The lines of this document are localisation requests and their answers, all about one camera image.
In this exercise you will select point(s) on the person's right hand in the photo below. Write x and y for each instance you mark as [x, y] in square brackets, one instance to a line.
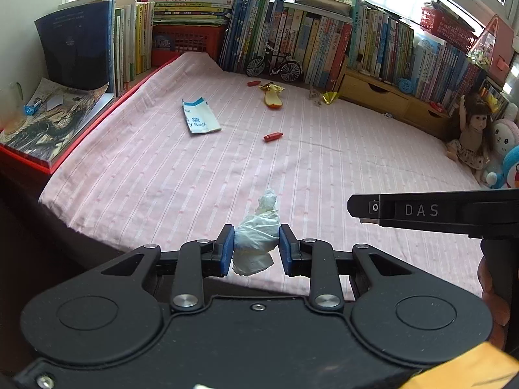
[498, 306]

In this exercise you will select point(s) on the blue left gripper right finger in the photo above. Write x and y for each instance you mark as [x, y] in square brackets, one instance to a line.
[315, 260]

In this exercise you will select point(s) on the dark blue leaning book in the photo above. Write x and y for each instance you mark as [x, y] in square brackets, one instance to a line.
[78, 46]

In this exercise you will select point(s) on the row of books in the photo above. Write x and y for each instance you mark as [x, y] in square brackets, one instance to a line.
[132, 36]
[316, 33]
[387, 46]

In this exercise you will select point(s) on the black miniature bicycle model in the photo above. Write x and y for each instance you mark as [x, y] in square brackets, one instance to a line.
[275, 64]

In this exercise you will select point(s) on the wooden drawer shelf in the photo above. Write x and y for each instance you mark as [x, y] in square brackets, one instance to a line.
[382, 97]

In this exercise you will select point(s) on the small patterned paper scrap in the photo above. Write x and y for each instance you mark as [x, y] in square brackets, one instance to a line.
[315, 96]

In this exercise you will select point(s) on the white tissue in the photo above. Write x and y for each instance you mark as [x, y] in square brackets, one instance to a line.
[256, 236]

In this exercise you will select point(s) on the blue round clock toy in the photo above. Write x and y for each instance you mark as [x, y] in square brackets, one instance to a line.
[406, 86]

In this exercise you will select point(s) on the orange gold wrapper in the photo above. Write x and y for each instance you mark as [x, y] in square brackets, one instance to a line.
[272, 93]

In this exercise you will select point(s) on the yellow gold foil scrap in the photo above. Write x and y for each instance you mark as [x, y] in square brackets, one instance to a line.
[329, 97]

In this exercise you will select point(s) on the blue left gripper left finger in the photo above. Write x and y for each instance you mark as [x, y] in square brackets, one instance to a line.
[195, 261]

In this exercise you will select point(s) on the red basket on shelf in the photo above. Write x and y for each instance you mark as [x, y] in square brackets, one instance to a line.
[447, 27]

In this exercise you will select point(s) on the pink striped tablecloth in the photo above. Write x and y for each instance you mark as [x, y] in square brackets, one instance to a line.
[141, 177]

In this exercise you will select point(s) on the blue cat plush toy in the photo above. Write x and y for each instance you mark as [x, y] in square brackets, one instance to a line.
[509, 176]

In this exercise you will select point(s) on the red storage box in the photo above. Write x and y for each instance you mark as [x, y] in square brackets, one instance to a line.
[21, 165]

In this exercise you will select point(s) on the magazine on red box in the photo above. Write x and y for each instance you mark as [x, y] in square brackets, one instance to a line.
[55, 117]

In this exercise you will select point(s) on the brown haired doll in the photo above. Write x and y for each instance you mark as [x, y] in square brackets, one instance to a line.
[473, 144]

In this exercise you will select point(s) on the red plastic basket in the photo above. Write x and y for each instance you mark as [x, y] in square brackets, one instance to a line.
[170, 41]

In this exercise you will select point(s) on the centre row of books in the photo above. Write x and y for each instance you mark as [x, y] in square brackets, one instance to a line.
[316, 33]

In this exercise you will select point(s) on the stack of flat books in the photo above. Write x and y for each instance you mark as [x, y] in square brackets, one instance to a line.
[191, 12]

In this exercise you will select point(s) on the left row of books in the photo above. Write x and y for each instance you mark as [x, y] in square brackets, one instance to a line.
[132, 36]

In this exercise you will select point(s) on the white blue paper bag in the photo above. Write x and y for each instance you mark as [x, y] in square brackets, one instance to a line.
[200, 118]

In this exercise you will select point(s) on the white rabbit plush toy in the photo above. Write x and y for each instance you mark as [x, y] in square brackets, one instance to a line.
[505, 132]

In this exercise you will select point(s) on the right row of books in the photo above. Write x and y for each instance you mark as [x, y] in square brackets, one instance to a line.
[387, 46]

